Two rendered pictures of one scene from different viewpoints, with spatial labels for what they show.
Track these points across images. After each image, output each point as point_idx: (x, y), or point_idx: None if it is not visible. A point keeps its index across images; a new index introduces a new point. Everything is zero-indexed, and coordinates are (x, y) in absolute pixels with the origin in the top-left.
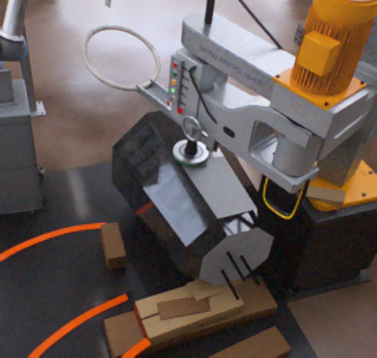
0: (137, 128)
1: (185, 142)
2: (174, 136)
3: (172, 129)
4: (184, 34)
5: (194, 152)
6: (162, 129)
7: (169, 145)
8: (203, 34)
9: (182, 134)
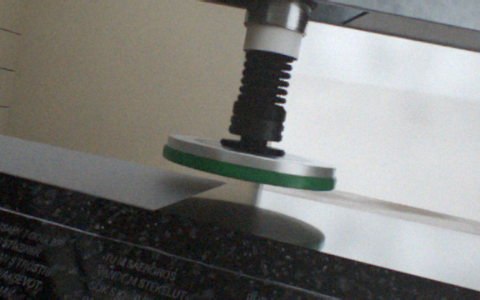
0: None
1: (316, 162)
2: (420, 231)
3: None
4: None
5: (233, 141)
6: None
7: (361, 212)
8: None
9: (437, 242)
